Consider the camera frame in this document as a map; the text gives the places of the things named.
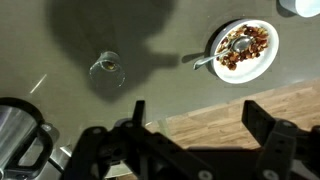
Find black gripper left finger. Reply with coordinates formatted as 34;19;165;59
59;99;234;180

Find metal spoon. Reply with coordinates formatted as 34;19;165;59
192;35;254;71

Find clear glass cup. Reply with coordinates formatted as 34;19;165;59
88;50;127;92

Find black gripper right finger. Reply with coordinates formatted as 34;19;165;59
241;99;320;180

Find small white mug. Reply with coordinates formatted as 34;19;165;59
278;0;320;19

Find white bowl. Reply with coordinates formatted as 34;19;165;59
209;18;280;85

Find mixed nuts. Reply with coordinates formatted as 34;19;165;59
215;24;270;72

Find stainless steel kettle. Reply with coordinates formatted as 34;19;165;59
0;97;64;180

